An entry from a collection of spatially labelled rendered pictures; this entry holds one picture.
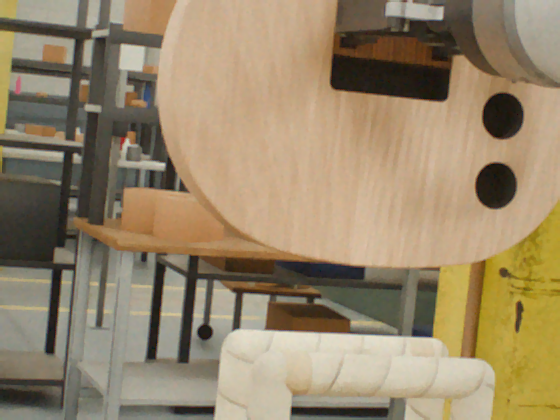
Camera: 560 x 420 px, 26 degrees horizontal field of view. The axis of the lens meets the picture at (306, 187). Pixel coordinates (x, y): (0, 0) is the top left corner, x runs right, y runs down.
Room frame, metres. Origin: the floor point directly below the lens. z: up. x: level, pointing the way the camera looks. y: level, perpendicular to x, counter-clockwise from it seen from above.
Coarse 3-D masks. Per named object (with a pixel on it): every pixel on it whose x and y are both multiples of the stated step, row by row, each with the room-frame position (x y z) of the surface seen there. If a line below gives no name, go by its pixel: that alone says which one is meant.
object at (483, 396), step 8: (488, 384) 0.94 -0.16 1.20; (480, 392) 0.94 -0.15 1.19; (488, 392) 0.95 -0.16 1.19; (456, 400) 0.95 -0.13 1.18; (464, 400) 0.94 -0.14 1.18; (472, 400) 0.94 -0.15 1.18; (480, 400) 0.94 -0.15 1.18; (488, 400) 0.95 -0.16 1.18; (456, 408) 0.95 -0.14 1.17; (464, 408) 0.94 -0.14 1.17; (472, 408) 0.94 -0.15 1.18; (480, 408) 0.94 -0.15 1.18; (488, 408) 0.95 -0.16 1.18; (456, 416) 0.95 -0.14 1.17; (464, 416) 0.94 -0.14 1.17; (472, 416) 0.94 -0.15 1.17; (480, 416) 0.94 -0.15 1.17; (488, 416) 0.95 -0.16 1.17
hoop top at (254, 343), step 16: (240, 336) 0.97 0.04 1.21; (256, 336) 0.97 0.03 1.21; (272, 336) 0.98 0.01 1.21; (288, 336) 0.98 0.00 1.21; (304, 336) 0.99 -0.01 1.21; (320, 336) 0.99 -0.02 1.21; (336, 336) 1.00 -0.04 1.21; (352, 336) 1.01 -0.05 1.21; (368, 336) 1.01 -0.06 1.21; (384, 336) 1.02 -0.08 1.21; (400, 336) 1.03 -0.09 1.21; (240, 352) 0.96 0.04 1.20; (256, 352) 0.97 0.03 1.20; (320, 352) 0.98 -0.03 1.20; (336, 352) 0.99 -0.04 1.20; (352, 352) 0.99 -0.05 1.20; (368, 352) 1.00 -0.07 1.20; (384, 352) 1.00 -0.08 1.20; (400, 352) 1.01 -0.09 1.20; (416, 352) 1.01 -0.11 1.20; (432, 352) 1.02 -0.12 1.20; (448, 352) 1.03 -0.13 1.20
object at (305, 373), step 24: (264, 360) 0.89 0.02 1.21; (288, 360) 0.89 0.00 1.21; (312, 360) 0.90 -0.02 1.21; (336, 360) 0.91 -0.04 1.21; (360, 360) 0.91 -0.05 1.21; (384, 360) 0.92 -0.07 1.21; (408, 360) 0.93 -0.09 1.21; (432, 360) 0.94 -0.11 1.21; (456, 360) 0.95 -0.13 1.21; (480, 360) 0.96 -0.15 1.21; (288, 384) 0.89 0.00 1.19; (312, 384) 0.90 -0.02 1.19; (336, 384) 0.90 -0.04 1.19; (360, 384) 0.91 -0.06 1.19; (384, 384) 0.91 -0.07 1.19; (408, 384) 0.92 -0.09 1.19; (432, 384) 0.93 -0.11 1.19; (456, 384) 0.93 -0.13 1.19; (480, 384) 0.94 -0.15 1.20
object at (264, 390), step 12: (252, 372) 0.89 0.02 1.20; (252, 384) 0.89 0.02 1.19; (264, 384) 0.89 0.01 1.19; (276, 384) 0.89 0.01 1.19; (252, 396) 0.89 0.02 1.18; (264, 396) 0.89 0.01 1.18; (276, 396) 0.89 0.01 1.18; (288, 396) 0.89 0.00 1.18; (252, 408) 0.89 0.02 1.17; (264, 408) 0.89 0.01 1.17; (276, 408) 0.89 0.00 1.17; (288, 408) 0.89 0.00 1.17
